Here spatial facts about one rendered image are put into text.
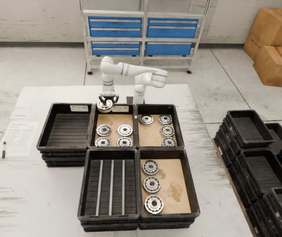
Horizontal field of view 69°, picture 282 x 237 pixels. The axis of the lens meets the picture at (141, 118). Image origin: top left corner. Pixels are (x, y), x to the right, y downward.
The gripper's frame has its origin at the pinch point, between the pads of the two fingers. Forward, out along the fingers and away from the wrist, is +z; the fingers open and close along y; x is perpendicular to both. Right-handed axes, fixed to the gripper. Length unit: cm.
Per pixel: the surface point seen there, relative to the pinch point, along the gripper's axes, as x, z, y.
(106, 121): -0.5, 16.9, 3.1
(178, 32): -187, 34, -92
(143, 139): 17.4, 16.8, -23.1
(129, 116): -4.7, 17.0, -14.1
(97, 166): 37.3, 16.7, 7.2
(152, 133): 11.7, 16.9, -30.4
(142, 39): -180, 42, -39
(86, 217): 70, 6, 9
